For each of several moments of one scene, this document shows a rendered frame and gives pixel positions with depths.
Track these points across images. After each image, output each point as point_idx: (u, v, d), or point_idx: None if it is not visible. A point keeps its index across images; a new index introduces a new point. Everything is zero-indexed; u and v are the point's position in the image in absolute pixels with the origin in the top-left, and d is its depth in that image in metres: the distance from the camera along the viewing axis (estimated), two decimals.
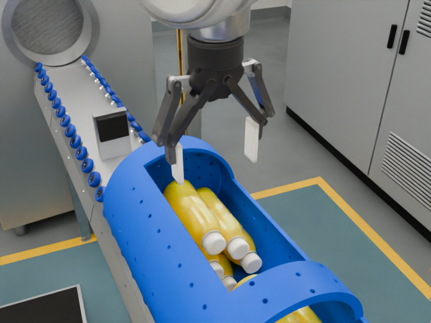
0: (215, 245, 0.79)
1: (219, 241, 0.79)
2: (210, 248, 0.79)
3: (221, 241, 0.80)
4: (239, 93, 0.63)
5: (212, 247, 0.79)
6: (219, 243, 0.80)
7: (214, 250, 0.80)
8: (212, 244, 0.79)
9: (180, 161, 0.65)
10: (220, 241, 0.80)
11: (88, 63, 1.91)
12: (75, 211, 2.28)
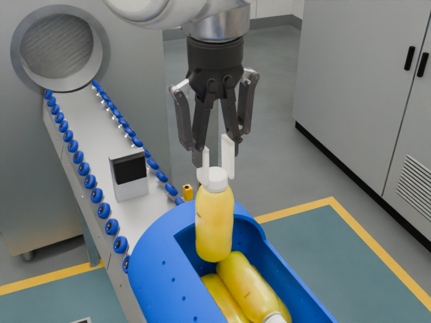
0: (211, 172, 0.72)
1: (215, 168, 0.72)
2: None
3: (217, 168, 0.72)
4: (231, 99, 0.63)
5: (210, 173, 0.71)
6: (217, 170, 0.72)
7: (215, 176, 0.71)
8: None
9: (206, 164, 0.67)
10: (216, 169, 0.72)
11: (99, 90, 1.85)
12: (84, 237, 2.22)
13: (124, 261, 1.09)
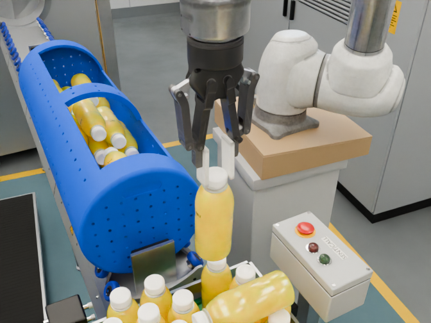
0: (211, 172, 0.72)
1: (215, 168, 0.72)
2: None
3: (217, 168, 0.72)
4: (231, 99, 0.63)
5: (210, 173, 0.71)
6: (217, 170, 0.72)
7: (214, 177, 0.71)
8: None
9: (206, 164, 0.67)
10: (216, 169, 0.72)
11: (40, 22, 2.53)
12: None
13: None
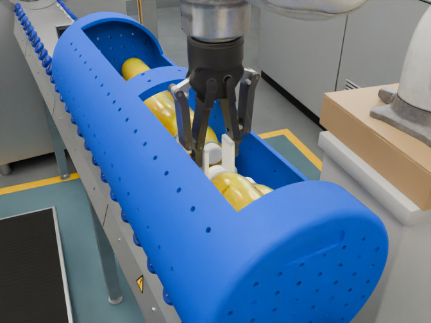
0: None
1: None
2: None
3: None
4: (231, 99, 0.63)
5: None
6: None
7: None
8: None
9: (206, 164, 0.67)
10: None
11: (61, 4, 2.11)
12: (54, 149, 2.49)
13: None
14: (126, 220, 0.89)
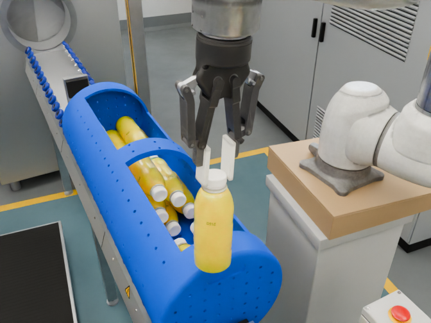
0: None
1: None
2: None
3: None
4: (236, 98, 0.64)
5: None
6: None
7: None
8: None
9: (207, 163, 0.67)
10: None
11: (67, 47, 2.46)
12: (59, 168, 2.83)
13: None
14: None
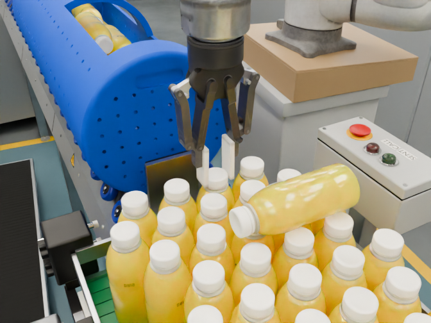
0: (249, 185, 0.69)
1: (253, 182, 0.69)
2: (244, 188, 0.68)
3: (254, 182, 0.69)
4: (231, 99, 0.63)
5: (247, 187, 0.68)
6: (254, 184, 0.69)
7: (253, 190, 0.68)
8: (244, 184, 0.69)
9: (206, 164, 0.67)
10: (253, 182, 0.69)
11: None
12: (34, 111, 2.72)
13: None
14: (63, 115, 1.13)
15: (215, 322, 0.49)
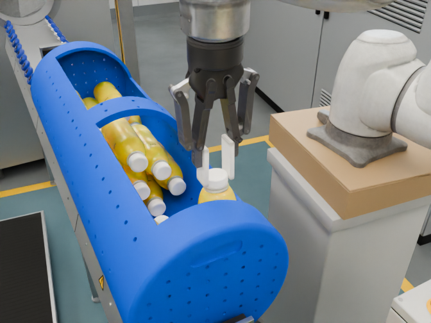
0: None
1: None
2: None
3: None
4: (231, 99, 0.63)
5: None
6: None
7: None
8: None
9: (206, 164, 0.67)
10: None
11: (49, 21, 2.26)
12: (43, 156, 2.63)
13: None
14: None
15: None
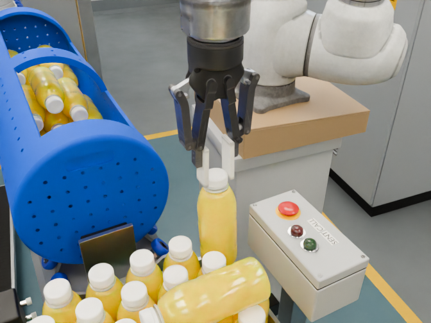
0: (172, 271, 0.70)
1: (176, 267, 0.71)
2: (167, 275, 0.70)
3: (178, 267, 0.71)
4: (231, 99, 0.63)
5: (169, 273, 0.70)
6: (177, 270, 0.71)
7: (174, 277, 0.69)
8: (167, 270, 0.70)
9: (206, 164, 0.67)
10: (176, 268, 0.71)
11: (16, 2, 2.37)
12: None
13: None
14: None
15: None
